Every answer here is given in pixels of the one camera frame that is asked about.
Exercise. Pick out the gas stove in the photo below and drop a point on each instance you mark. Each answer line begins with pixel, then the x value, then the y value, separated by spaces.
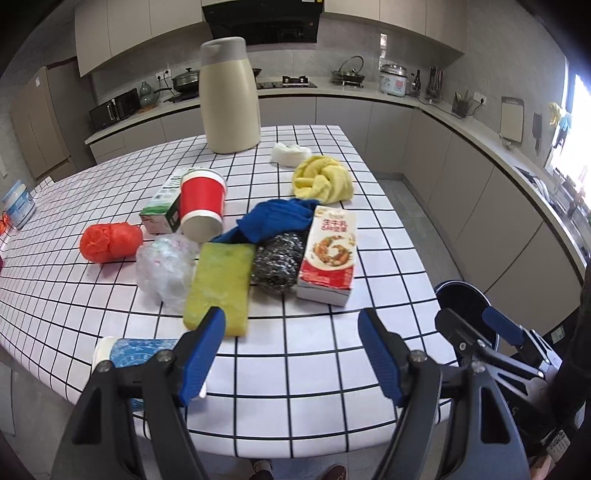
pixel 295 83

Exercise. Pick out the small red item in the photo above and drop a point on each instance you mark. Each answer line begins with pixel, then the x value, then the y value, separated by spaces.
pixel 3 224

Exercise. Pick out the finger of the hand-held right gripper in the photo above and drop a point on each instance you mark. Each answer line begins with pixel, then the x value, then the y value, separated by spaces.
pixel 457 330
pixel 503 325

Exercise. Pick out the beige thermos jug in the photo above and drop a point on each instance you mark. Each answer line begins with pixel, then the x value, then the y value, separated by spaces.
pixel 228 101

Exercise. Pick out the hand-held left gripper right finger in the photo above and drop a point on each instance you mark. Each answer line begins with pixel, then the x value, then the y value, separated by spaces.
pixel 378 355

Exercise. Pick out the clear plastic bag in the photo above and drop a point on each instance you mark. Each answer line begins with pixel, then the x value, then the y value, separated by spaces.
pixel 161 267

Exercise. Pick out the induction cooker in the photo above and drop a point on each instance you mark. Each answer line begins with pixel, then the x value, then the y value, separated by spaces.
pixel 178 98

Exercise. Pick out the tall beige cabinet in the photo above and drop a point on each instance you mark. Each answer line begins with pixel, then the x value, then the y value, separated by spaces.
pixel 44 129

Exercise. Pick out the dark bottle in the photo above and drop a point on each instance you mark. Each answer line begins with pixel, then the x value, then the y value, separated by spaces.
pixel 417 85

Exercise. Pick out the red plastic bag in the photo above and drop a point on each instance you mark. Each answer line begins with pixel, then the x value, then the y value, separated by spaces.
pixel 108 242

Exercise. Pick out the lidded cooking pot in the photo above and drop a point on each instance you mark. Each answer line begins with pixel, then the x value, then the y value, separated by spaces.
pixel 187 81

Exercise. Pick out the white rice cooker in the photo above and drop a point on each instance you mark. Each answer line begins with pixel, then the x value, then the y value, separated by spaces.
pixel 392 83

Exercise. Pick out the beige cutting board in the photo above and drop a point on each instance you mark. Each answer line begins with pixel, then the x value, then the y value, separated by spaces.
pixel 511 120

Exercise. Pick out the black range hood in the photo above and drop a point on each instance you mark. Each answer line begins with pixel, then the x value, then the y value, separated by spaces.
pixel 263 23

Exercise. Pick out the hanging yellow cloth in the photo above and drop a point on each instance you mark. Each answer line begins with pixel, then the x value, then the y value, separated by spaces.
pixel 558 117

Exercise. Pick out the hanging cleaver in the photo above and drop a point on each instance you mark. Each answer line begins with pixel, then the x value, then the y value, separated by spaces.
pixel 536 131

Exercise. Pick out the blue patterned paper cup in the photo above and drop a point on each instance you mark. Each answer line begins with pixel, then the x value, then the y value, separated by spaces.
pixel 138 353

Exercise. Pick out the beige upper cabinets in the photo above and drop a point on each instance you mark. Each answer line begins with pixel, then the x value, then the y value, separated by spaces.
pixel 138 32
pixel 392 23

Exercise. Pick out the metal knife rack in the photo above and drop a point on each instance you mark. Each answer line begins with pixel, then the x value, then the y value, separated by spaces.
pixel 434 85

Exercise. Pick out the steel wool scrubber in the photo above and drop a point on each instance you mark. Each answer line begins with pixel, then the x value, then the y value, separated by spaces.
pixel 277 261

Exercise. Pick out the green and white carton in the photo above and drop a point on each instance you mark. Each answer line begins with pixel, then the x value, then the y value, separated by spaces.
pixel 159 207

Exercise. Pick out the yellow-green sponge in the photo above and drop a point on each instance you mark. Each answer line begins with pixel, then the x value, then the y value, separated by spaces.
pixel 217 281

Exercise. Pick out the steel kitchen sink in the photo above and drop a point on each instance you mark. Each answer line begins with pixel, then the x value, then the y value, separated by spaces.
pixel 561 198

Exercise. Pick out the green ceramic vase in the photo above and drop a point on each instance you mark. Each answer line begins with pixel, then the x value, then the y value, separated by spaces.
pixel 147 97

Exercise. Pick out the wall outlet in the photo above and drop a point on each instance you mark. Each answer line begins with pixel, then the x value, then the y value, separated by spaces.
pixel 481 99
pixel 164 74

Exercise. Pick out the dark round trash bin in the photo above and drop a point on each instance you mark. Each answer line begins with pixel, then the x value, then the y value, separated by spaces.
pixel 461 297

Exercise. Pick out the red paper cup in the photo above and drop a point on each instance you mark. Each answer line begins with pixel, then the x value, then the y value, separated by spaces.
pixel 201 196

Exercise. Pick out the person's shoe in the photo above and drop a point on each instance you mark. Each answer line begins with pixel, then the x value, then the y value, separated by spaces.
pixel 333 473
pixel 262 470

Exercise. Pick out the blue cloth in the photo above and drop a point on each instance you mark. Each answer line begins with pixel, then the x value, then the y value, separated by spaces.
pixel 277 217

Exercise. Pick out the blue and white tub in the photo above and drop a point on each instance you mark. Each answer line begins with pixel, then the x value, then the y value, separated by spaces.
pixel 18 203

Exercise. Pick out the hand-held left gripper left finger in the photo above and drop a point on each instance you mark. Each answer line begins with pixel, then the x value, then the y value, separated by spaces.
pixel 203 355

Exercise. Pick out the dark utensil holder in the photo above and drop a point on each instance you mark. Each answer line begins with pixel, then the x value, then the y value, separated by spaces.
pixel 461 107

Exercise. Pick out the black microwave oven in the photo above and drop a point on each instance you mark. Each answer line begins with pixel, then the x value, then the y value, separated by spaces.
pixel 113 110

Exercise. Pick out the red and white carton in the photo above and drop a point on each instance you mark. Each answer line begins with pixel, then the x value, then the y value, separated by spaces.
pixel 330 258

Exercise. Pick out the white plastic bag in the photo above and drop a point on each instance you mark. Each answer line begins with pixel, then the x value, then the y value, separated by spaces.
pixel 288 154

